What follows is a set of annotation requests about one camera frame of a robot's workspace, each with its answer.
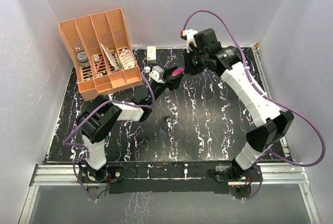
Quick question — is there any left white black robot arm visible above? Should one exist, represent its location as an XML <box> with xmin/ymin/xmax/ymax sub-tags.
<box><xmin>77</xmin><ymin>66</ymin><xmax>184</xmax><ymax>182</ymax></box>

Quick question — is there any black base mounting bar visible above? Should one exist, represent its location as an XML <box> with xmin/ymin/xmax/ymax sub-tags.
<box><xmin>107</xmin><ymin>161</ymin><xmax>260</xmax><ymax>194</ymax></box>

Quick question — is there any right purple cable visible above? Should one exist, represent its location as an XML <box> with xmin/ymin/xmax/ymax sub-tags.
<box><xmin>183</xmin><ymin>10</ymin><xmax>326</xmax><ymax>200</ymax></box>

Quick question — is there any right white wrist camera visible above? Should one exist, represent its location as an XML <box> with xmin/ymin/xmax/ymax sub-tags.
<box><xmin>180</xmin><ymin>29</ymin><xmax>198</xmax><ymax>53</ymax></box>

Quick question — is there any white paper sachet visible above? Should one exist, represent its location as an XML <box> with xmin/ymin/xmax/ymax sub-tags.
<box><xmin>100</xmin><ymin>43</ymin><xmax>119</xmax><ymax>71</ymax></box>

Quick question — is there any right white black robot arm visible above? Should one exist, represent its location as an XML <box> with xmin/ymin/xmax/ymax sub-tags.
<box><xmin>181</xmin><ymin>29</ymin><xmax>294</xmax><ymax>181</ymax></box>

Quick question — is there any grey round tin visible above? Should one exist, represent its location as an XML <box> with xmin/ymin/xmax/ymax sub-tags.
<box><xmin>77</xmin><ymin>51</ymin><xmax>90</xmax><ymax>68</ymax></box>

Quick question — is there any small white card box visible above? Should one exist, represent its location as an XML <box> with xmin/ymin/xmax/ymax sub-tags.
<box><xmin>93</xmin><ymin>54</ymin><xmax>103</xmax><ymax>63</ymax></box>

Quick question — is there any orange plastic file organizer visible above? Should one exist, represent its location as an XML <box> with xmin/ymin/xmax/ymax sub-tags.
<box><xmin>59</xmin><ymin>8</ymin><xmax>143</xmax><ymax>101</ymax></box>

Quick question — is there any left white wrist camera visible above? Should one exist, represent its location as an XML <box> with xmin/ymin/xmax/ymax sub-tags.
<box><xmin>144</xmin><ymin>65</ymin><xmax>165</xmax><ymax>84</ymax></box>

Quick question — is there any white label packet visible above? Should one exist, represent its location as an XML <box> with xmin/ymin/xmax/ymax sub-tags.
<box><xmin>119</xmin><ymin>49</ymin><xmax>136</xmax><ymax>70</ymax></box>

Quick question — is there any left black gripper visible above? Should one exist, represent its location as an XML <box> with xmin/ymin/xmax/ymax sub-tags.
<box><xmin>146</xmin><ymin>65</ymin><xmax>183</xmax><ymax>106</ymax></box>

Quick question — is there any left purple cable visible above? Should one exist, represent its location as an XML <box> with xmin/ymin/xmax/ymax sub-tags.
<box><xmin>63</xmin><ymin>68</ymin><xmax>157</xmax><ymax>200</ymax></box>

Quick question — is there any purple cable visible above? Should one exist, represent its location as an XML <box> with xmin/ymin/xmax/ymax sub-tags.
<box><xmin>183</xmin><ymin>10</ymin><xmax>326</xmax><ymax>200</ymax></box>
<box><xmin>63</xmin><ymin>68</ymin><xmax>157</xmax><ymax>200</ymax></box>

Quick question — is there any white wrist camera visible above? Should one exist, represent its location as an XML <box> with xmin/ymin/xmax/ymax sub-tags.
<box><xmin>144</xmin><ymin>65</ymin><xmax>165</xmax><ymax>84</ymax></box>
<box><xmin>180</xmin><ymin>29</ymin><xmax>198</xmax><ymax>53</ymax></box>

